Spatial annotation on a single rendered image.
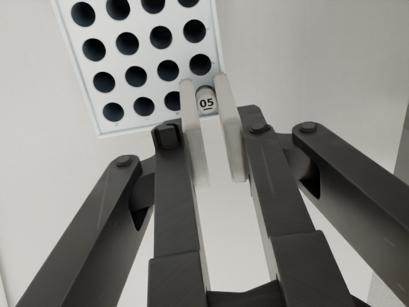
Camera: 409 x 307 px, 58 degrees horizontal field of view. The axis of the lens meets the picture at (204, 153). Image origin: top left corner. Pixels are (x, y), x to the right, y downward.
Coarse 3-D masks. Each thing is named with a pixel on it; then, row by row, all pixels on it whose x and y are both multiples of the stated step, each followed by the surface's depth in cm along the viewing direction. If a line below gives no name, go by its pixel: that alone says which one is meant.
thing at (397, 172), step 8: (408, 104) 110; (408, 112) 102; (408, 120) 96; (408, 128) 90; (408, 136) 89; (400, 144) 91; (408, 144) 88; (400, 152) 91; (408, 152) 88; (400, 160) 91; (408, 160) 88; (400, 168) 90; (408, 168) 88; (400, 176) 90; (408, 176) 87; (408, 184) 87
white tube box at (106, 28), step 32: (64, 0) 19; (96, 0) 19; (128, 0) 19; (160, 0) 22; (192, 0) 22; (64, 32) 20; (96, 32) 20; (128, 32) 23; (160, 32) 23; (192, 32) 24; (96, 64) 21; (128, 64) 21; (160, 64) 24; (192, 64) 23; (96, 96) 22; (128, 96) 22; (160, 96) 22; (96, 128) 22; (128, 128) 23
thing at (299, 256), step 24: (264, 144) 13; (264, 168) 12; (288, 168) 12; (264, 192) 11; (288, 192) 11; (264, 216) 10; (288, 216) 10; (264, 240) 11; (288, 240) 8; (312, 240) 8; (288, 264) 8; (312, 264) 8; (336, 264) 8; (288, 288) 7; (312, 288) 7; (336, 288) 7
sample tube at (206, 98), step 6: (198, 90) 22; (204, 90) 21; (210, 90) 21; (198, 96) 21; (204, 96) 21; (210, 96) 21; (198, 102) 21; (204, 102) 21; (210, 102) 21; (216, 102) 21; (198, 108) 21; (204, 108) 21; (210, 108) 21
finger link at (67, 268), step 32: (128, 160) 14; (96, 192) 12; (128, 192) 13; (96, 224) 11; (128, 224) 13; (64, 256) 10; (96, 256) 10; (128, 256) 12; (32, 288) 9; (64, 288) 9; (96, 288) 10
